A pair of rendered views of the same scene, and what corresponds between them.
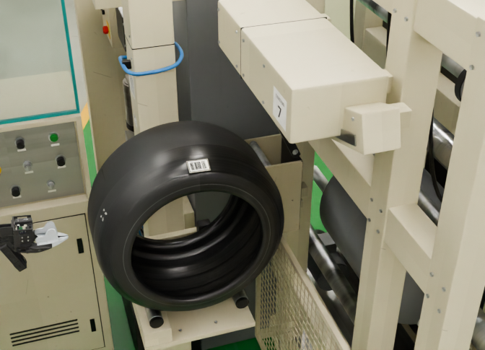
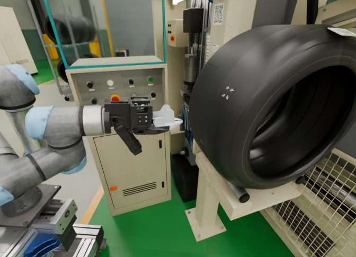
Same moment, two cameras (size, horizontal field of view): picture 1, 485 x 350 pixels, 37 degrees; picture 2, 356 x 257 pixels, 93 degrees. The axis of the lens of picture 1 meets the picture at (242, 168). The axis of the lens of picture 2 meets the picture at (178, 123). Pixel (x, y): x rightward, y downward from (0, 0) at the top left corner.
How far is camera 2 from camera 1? 1.68 m
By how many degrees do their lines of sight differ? 4
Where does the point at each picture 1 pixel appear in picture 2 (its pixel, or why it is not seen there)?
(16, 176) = not seen: hidden behind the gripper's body
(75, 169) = (160, 101)
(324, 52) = not seen: outside the picture
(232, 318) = (282, 190)
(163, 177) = (307, 42)
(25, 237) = (143, 116)
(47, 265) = (143, 154)
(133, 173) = (264, 44)
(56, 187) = not seen: hidden behind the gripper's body
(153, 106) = (236, 29)
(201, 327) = (264, 197)
